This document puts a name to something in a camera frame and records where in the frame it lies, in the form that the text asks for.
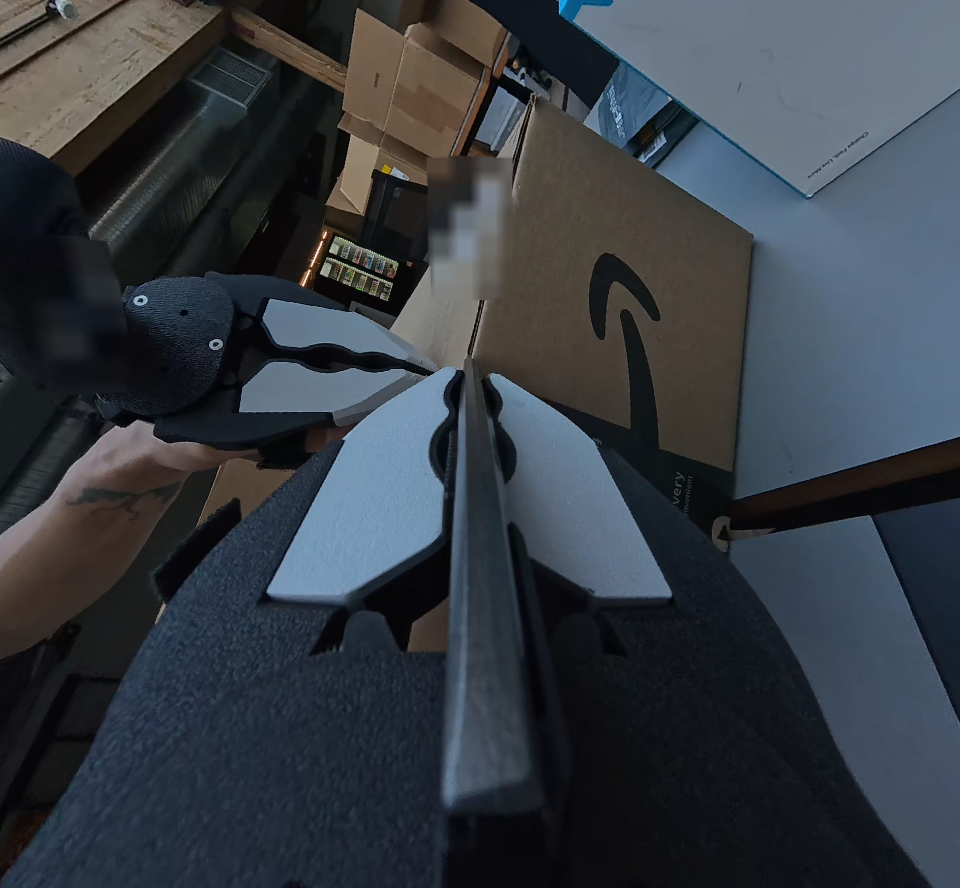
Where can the white wall vent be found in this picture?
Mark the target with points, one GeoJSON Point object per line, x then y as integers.
{"type": "Point", "coordinates": [232, 74]}

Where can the person's left forearm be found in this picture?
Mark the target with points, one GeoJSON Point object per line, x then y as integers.
{"type": "Point", "coordinates": [60, 565]}

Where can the blue and white box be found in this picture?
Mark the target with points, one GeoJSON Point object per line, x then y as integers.
{"type": "Point", "coordinates": [750, 40]}

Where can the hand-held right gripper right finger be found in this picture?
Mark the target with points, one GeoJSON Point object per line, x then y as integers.
{"type": "Point", "coordinates": [585, 520]}

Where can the metal utility knife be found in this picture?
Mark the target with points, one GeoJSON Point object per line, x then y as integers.
{"type": "Point", "coordinates": [480, 678]}

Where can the wooden pillar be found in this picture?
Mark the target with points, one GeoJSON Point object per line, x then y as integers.
{"type": "Point", "coordinates": [285, 47]}

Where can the printed cardboard box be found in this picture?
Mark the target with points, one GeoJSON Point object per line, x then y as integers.
{"type": "Point", "coordinates": [600, 227]}

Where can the metal ceiling duct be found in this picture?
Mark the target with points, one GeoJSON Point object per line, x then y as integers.
{"type": "Point", "coordinates": [172, 167]}

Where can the lit drinks fridge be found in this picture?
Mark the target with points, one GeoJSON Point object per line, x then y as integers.
{"type": "Point", "coordinates": [358, 269]}

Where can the wooden ceiling beam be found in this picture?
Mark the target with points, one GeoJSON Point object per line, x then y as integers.
{"type": "Point", "coordinates": [97, 40]}

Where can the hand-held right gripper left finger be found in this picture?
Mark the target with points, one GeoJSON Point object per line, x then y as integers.
{"type": "Point", "coordinates": [367, 513]}

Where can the dark grey retail package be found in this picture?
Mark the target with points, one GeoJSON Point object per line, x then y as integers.
{"type": "Point", "coordinates": [630, 100]}

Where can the person's left hand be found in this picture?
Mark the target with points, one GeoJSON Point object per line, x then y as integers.
{"type": "Point", "coordinates": [135, 456]}

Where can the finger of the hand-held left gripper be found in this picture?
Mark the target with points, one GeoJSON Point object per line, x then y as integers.
{"type": "Point", "coordinates": [315, 393]}
{"type": "Point", "coordinates": [322, 329]}

